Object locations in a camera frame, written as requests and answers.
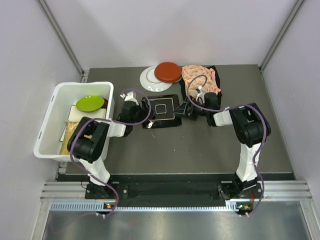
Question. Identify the black cloth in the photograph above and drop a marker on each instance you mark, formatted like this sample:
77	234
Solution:
185	93

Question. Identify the white plastic bin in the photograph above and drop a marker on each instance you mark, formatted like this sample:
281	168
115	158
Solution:
66	94

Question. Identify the floral pink cloth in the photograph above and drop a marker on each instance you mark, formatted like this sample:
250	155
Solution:
196	75

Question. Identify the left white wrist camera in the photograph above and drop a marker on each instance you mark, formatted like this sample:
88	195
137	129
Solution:
129	97

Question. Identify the red round plate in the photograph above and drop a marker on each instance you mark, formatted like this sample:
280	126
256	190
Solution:
105	104

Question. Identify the black square plate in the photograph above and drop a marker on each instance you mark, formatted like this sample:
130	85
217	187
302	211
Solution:
163	112

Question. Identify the white round rimmed plate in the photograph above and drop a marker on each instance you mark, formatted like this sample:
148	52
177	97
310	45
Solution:
150	83

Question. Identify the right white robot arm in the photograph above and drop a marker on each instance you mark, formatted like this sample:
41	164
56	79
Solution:
250	126

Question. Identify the green plate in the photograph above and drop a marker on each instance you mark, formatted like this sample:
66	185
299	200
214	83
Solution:
90	103

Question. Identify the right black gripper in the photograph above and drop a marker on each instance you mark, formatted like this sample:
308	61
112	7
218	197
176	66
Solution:
182	110

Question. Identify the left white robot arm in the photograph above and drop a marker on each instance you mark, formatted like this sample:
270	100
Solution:
87	142

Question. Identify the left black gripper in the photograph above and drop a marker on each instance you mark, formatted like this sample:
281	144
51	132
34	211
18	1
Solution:
145	113

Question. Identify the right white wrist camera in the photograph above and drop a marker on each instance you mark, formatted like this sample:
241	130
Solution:
200	98

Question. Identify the yellow woven square plate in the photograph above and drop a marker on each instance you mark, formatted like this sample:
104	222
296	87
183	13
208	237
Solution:
69	130

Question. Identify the red plate at back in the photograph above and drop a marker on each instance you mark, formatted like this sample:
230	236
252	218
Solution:
168	72

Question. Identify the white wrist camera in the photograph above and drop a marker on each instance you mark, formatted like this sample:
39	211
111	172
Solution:
200	98
129	97

